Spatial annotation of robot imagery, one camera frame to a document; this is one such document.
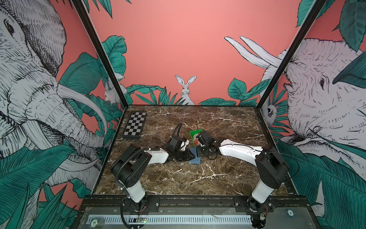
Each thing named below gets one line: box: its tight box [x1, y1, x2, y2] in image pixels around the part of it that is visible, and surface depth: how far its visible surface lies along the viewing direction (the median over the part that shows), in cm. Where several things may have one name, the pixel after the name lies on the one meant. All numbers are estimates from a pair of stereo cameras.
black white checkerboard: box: [122, 111, 148, 140], surface depth 106 cm
